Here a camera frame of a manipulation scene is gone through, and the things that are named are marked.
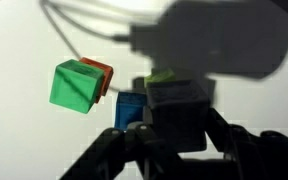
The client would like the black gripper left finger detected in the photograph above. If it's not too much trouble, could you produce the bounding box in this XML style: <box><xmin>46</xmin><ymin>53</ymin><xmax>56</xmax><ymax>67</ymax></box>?
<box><xmin>59</xmin><ymin>124</ymin><xmax>192</xmax><ymax>180</ymax></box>

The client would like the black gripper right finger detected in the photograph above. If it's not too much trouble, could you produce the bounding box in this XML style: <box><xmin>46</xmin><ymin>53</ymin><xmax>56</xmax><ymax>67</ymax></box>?
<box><xmin>206</xmin><ymin>108</ymin><xmax>288</xmax><ymax>180</ymax></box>

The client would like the grey block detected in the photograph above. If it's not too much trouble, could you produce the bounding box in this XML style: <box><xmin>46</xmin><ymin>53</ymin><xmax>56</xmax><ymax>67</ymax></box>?
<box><xmin>146</xmin><ymin>80</ymin><xmax>210</xmax><ymax>152</ymax></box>

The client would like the blue block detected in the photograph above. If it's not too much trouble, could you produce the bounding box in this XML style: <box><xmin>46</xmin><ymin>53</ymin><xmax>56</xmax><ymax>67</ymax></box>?
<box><xmin>114</xmin><ymin>92</ymin><xmax>147</xmax><ymax>130</ymax></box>

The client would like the lime yellow-green block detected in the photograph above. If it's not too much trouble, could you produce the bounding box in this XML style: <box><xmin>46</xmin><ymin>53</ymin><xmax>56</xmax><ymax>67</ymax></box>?
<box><xmin>144</xmin><ymin>69</ymin><xmax>176</xmax><ymax>86</ymax></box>

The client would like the orange block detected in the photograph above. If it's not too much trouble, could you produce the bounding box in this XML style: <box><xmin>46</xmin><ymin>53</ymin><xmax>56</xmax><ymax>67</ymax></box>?
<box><xmin>80</xmin><ymin>57</ymin><xmax>114</xmax><ymax>103</ymax></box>

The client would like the green block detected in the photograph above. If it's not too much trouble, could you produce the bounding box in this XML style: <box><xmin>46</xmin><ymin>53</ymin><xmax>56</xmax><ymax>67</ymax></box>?
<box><xmin>49</xmin><ymin>60</ymin><xmax>103</xmax><ymax>114</ymax></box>

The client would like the round white table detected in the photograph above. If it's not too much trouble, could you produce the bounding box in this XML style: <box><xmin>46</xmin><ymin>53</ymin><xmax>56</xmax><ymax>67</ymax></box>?
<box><xmin>0</xmin><ymin>0</ymin><xmax>288</xmax><ymax>180</ymax></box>

